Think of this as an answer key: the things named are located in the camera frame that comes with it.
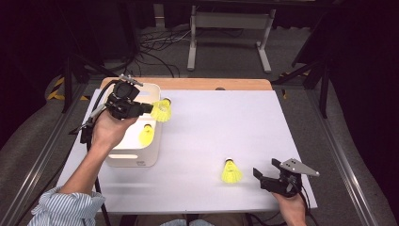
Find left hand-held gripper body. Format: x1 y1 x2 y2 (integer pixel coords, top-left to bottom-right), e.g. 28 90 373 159
104 73 149 121

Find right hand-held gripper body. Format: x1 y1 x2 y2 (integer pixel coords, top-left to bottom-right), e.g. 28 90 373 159
259 157 321 199

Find yellow shuttlecock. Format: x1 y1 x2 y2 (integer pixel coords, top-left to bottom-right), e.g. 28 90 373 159
221 158 244 185
150 97 173 123
137 123 156 147

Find white plastic storage bin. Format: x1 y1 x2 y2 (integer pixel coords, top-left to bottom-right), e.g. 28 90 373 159
102 82 164 169

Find person's right hand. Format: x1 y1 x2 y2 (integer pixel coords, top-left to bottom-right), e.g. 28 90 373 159
272 191 309 226

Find person's left hand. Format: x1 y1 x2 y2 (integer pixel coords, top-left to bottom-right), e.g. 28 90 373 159
91 109 139 152

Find white table sheet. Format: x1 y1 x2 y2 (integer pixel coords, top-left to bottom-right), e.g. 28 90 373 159
56 89 318 215

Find black tripod stand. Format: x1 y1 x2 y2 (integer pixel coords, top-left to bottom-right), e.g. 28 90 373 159
60 53 119 114
271 59 330 120

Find yellow black hazard tape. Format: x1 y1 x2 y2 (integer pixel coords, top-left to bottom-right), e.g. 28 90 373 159
46 76 90 102

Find person's striped shirt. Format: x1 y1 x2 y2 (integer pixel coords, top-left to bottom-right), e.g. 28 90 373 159
27 186 215 226

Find right hand-held gripper cable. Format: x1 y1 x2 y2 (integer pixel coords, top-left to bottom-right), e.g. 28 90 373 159
296 187 314 226

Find aluminium floor rail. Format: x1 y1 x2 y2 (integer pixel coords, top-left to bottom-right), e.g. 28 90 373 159
0 83 90 226
305 89 382 226

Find black floor cables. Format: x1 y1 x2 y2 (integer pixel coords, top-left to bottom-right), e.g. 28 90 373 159
103 27 246 79

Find white metal stand frame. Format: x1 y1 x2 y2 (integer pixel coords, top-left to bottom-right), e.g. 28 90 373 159
186 4 277 74

